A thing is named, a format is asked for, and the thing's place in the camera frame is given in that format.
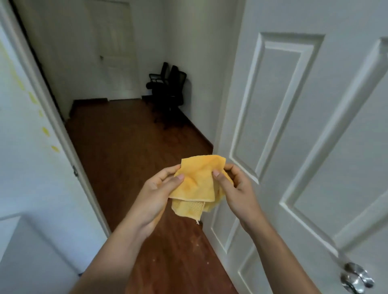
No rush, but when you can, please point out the person's left hand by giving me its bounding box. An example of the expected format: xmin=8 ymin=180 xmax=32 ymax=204
xmin=129 ymin=164 xmax=185 ymax=234

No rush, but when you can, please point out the person's right hand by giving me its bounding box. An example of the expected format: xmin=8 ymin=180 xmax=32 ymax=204
xmin=212 ymin=164 xmax=262 ymax=234

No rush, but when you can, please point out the yellow cleaning cloth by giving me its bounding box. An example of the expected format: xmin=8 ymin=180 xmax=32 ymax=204
xmin=168 ymin=155 xmax=234 ymax=225

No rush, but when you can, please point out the person's left forearm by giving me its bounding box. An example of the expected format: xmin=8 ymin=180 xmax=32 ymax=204
xmin=70 ymin=216 xmax=155 ymax=294

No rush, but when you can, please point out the person's right forearm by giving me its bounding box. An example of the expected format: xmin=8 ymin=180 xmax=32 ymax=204
xmin=242 ymin=216 xmax=322 ymax=294

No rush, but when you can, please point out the black office chair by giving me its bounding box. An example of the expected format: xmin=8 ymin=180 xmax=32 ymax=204
xmin=146 ymin=62 xmax=170 ymax=105
xmin=152 ymin=65 xmax=187 ymax=129

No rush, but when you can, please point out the white panelled door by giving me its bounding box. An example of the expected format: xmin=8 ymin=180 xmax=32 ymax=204
xmin=202 ymin=0 xmax=388 ymax=294

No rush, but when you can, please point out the white closed door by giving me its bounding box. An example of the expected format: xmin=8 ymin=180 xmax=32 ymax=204
xmin=86 ymin=0 xmax=142 ymax=101

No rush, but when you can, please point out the silver door knob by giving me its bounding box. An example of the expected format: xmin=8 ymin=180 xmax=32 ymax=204
xmin=339 ymin=262 xmax=375 ymax=294

